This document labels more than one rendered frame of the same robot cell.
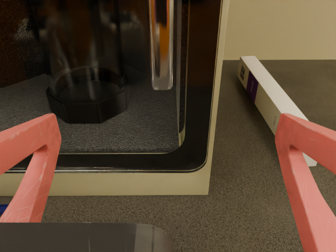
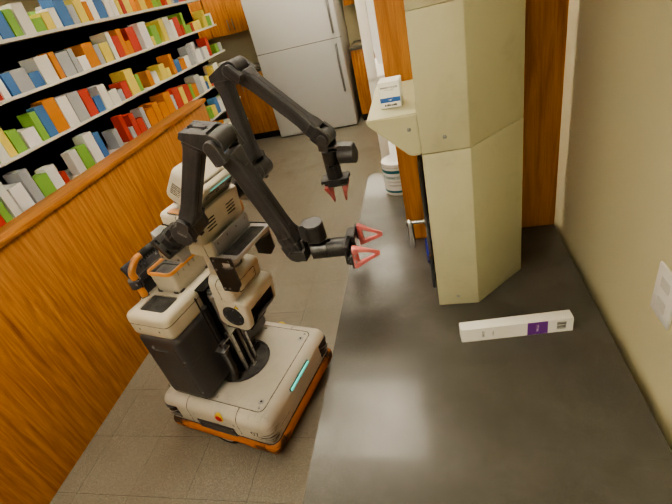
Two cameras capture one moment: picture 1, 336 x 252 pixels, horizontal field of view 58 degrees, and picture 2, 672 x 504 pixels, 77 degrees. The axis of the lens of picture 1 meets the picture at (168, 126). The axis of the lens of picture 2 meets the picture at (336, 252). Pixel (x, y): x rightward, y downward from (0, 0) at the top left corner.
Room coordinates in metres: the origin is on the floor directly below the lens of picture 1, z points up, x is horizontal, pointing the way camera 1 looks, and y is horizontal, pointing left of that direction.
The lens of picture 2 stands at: (0.28, -1.01, 1.80)
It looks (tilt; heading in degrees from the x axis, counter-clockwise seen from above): 32 degrees down; 107
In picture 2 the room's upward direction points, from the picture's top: 15 degrees counter-clockwise
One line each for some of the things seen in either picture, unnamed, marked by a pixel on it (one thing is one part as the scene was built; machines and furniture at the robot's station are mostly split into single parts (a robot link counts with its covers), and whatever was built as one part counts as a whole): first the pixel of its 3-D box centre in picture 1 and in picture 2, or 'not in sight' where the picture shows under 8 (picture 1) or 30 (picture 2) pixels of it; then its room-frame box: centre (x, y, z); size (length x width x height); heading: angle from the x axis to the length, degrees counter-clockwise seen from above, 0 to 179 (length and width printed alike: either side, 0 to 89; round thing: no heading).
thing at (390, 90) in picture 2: not in sight; (390, 92); (0.19, 0.05, 1.54); 0.05 x 0.05 x 0.06; 86
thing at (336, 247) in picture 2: not in sight; (341, 246); (-0.01, 0.00, 1.15); 0.10 x 0.07 x 0.07; 90
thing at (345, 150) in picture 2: not in sight; (338, 146); (-0.05, 0.40, 1.30); 0.11 x 0.09 x 0.12; 166
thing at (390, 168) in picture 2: not in sight; (398, 174); (0.11, 0.75, 1.02); 0.13 x 0.13 x 0.15
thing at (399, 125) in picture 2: not in sight; (396, 117); (0.19, 0.11, 1.46); 0.32 x 0.12 x 0.10; 90
